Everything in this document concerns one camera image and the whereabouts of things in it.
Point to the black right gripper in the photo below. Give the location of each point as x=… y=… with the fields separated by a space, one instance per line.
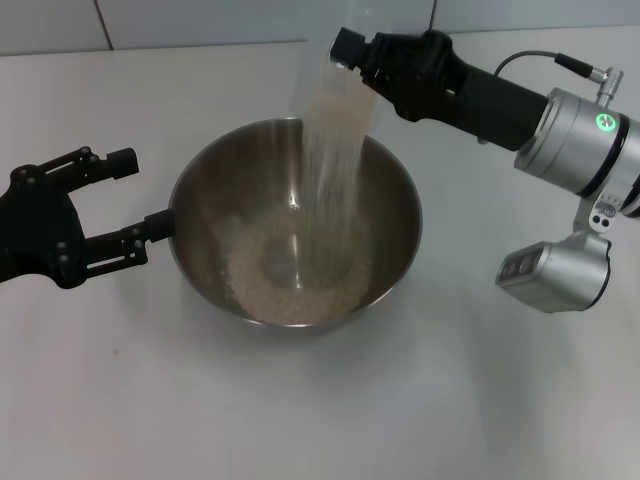
x=475 y=100

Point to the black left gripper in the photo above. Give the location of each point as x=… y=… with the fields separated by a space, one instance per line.
x=35 y=230

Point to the clear plastic measuring cup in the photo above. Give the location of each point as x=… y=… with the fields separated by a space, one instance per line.
x=320 y=60

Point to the stainless steel mixing bowl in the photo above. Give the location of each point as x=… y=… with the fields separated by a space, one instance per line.
x=210 y=225

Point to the white and silver right robot arm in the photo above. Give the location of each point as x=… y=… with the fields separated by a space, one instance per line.
x=580 y=140

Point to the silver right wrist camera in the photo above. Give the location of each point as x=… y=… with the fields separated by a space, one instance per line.
x=555 y=275

